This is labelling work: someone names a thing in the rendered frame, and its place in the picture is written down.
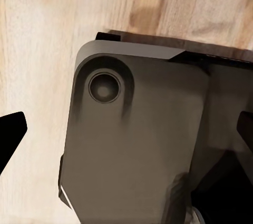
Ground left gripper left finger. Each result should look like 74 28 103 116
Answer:
0 111 27 175

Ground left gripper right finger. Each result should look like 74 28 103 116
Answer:
236 111 253 153

